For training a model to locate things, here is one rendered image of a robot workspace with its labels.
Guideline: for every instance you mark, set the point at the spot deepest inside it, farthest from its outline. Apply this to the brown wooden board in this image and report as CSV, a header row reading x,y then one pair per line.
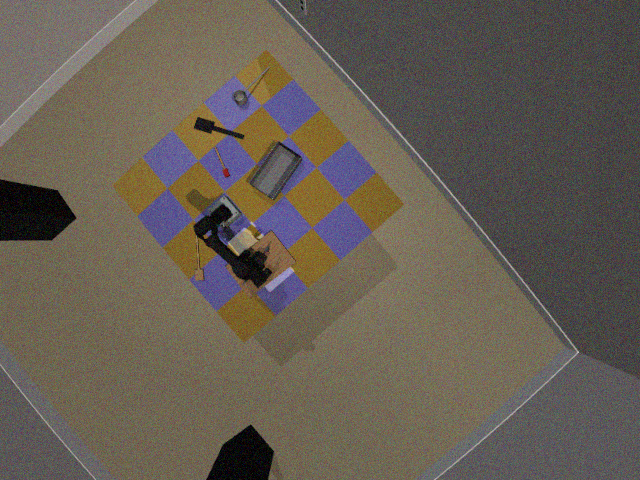
x,y
278,260

